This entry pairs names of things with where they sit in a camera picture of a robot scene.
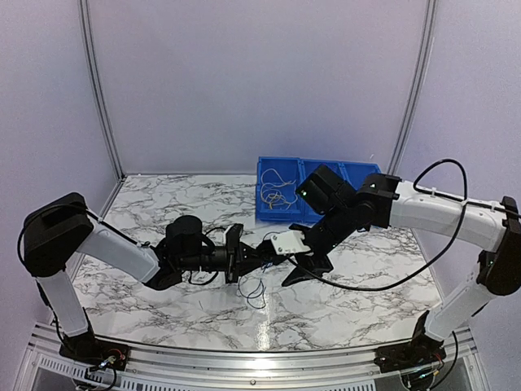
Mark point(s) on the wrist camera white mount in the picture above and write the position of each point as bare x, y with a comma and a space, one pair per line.
284, 243
232, 237

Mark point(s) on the left aluminium corner post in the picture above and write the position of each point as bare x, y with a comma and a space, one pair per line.
97, 88

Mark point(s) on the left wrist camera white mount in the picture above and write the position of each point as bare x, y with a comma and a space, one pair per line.
232, 237

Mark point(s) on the left blue storage bin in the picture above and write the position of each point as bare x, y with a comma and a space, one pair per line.
276, 183

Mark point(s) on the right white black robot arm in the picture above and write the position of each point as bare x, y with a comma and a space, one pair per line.
389, 201

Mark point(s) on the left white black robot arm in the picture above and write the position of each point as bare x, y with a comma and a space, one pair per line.
51, 235

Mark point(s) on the aluminium front rail frame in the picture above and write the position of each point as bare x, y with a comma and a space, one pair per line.
155, 367

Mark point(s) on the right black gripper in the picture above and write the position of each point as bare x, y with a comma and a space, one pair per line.
314, 266

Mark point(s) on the middle blue storage bin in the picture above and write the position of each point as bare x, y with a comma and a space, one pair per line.
310, 216

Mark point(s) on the right blue storage bin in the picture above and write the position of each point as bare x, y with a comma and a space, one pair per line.
355, 173

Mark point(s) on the aluminium corner post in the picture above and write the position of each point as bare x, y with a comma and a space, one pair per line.
97, 88
419, 76

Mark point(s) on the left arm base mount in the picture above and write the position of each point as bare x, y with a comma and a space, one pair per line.
94, 352

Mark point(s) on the blue storage bin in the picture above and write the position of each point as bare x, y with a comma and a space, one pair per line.
276, 183
310, 216
355, 173

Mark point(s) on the right aluminium corner post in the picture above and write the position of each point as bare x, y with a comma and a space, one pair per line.
419, 76

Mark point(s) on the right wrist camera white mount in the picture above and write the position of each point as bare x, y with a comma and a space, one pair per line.
284, 243

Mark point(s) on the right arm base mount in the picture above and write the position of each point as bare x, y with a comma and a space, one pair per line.
402, 356

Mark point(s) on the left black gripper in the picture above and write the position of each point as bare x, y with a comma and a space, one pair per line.
238, 265

